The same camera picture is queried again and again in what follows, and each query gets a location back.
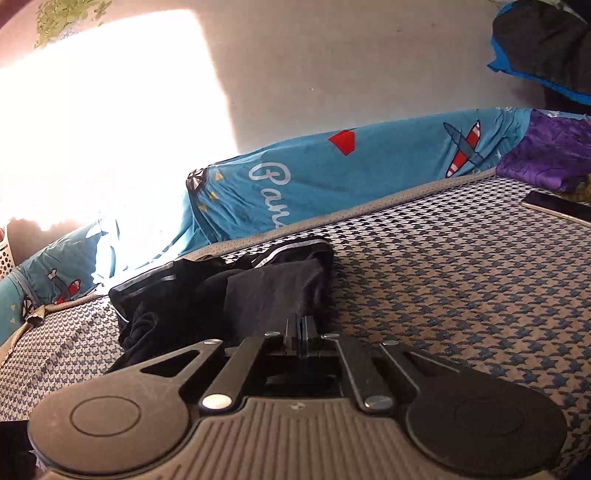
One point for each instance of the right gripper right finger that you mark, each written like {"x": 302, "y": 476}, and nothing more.
{"x": 467, "y": 421}

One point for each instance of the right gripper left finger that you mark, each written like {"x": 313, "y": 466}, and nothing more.
{"x": 124, "y": 421}

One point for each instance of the black garment with white stripes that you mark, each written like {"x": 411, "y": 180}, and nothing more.
{"x": 185, "y": 302}

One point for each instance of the houndstooth blue beige mattress cover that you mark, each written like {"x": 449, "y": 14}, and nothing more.
{"x": 461, "y": 271}

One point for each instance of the white perforated laundry basket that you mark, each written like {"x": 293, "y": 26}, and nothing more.
{"x": 7, "y": 263}

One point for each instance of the smartphone with gold edge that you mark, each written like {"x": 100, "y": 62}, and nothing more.
{"x": 558, "y": 207}

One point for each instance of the purple floral cloth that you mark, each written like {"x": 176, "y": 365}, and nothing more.
{"x": 554, "y": 153}

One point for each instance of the black and blue hanging garment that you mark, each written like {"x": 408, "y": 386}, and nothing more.
{"x": 541, "y": 42}

